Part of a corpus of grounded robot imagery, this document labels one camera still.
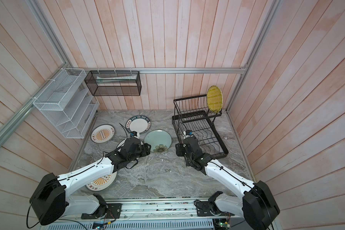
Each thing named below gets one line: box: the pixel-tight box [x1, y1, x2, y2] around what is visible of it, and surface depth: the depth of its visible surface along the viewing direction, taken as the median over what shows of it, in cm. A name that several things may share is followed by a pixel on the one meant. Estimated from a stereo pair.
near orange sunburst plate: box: [84, 171, 118, 193], surface depth 83 cm
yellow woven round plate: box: [206, 85, 223, 114], surface depth 93 cm
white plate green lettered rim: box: [125, 115, 152, 135], surface depth 113 cm
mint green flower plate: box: [144, 129, 173, 153], surface depth 105 cm
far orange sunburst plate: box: [90, 124, 116, 144], surface depth 106 cm
